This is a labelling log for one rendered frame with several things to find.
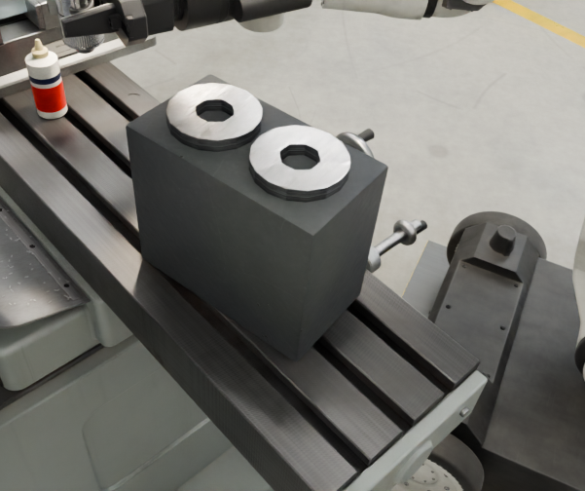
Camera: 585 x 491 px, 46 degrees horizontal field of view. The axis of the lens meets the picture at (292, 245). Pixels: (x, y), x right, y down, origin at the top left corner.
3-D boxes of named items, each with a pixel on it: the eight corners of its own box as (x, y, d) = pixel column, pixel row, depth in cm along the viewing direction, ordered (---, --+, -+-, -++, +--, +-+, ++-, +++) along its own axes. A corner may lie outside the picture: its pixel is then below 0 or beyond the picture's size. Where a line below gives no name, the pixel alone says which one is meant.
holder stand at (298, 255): (212, 203, 85) (210, 59, 71) (361, 294, 77) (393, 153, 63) (140, 258, 78) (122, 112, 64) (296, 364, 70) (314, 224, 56)
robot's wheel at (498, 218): (530, 294, 152) (562, 230, 138) (525, 310, 149) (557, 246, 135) (442, 261, 157) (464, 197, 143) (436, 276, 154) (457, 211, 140)
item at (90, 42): (62, 27, 81) (54, -18, 77) (103, 25, 82) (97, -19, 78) (62, 50, 78) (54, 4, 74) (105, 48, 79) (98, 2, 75)
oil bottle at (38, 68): (58, 98, 98) (43, 27, 90) (73, 112, 96) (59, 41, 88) (31, 109, 95) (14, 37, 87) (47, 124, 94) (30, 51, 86)
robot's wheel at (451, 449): (467, 507, 118) (500, 452, 104) (459, 534, 115) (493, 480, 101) (358, 457, 123) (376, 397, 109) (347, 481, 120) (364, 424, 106)
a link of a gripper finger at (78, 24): (58, 13, 74) (114, 2, 77) (63, 39, 77) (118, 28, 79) (62, 19, 74) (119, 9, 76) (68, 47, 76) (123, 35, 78)
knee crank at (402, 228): (412, 220, 151) (418, 200, 147) (433, 236, 148) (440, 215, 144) (342, 267, 140) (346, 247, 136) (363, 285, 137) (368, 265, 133)
